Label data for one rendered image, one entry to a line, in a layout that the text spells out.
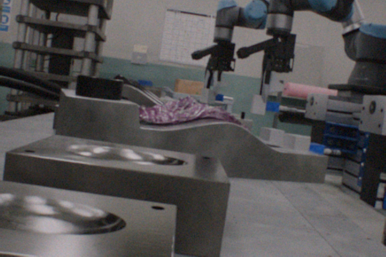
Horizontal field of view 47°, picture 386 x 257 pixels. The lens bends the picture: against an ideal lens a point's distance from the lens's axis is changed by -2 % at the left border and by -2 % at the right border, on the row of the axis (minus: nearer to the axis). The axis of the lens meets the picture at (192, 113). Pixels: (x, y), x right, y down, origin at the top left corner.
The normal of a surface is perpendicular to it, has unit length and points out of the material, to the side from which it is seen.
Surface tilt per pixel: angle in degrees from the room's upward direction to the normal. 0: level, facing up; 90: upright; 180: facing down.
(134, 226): 0
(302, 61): 90
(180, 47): 90
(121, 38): 90
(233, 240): 0
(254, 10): 90
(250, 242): 0
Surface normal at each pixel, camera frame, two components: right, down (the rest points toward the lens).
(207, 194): 0.02, 0.06
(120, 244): 0.14, -0.99
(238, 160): 0.31, 0.09
